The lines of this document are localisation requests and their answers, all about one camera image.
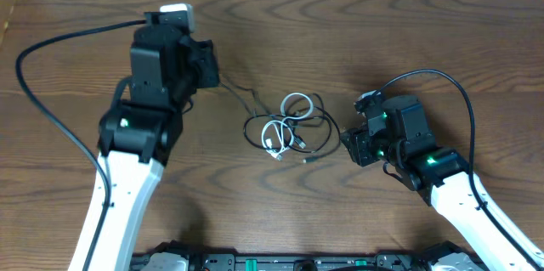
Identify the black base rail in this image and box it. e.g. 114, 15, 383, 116
128, 241, 487, 271

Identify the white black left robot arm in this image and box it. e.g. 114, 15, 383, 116
69, 22, 218, 270

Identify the white USB cable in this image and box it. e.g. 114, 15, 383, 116
260, 92, 315, 161

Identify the black USB cable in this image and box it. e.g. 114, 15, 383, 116
218, 82, 343, 165

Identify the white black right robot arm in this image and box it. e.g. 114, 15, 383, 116
341, 91, 543, 270

